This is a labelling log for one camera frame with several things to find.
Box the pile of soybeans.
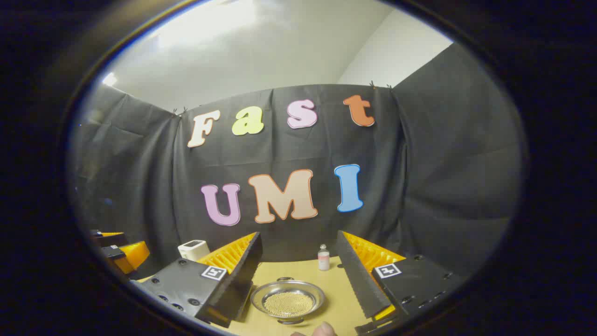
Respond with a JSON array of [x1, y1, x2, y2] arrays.
[[264, 291, 314, 318]]

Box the white cylindrical container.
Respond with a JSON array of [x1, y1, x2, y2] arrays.
[[178, 240, 210, 262]]

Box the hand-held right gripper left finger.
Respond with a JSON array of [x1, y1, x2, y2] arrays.
[[132, 232, 263, 328]]

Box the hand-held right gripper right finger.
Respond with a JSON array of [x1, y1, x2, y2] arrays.
[[336, 230, 463, 336]]

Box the stainless steel pot black handles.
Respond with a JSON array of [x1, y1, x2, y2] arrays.
[[250, 277, 326, 325]]

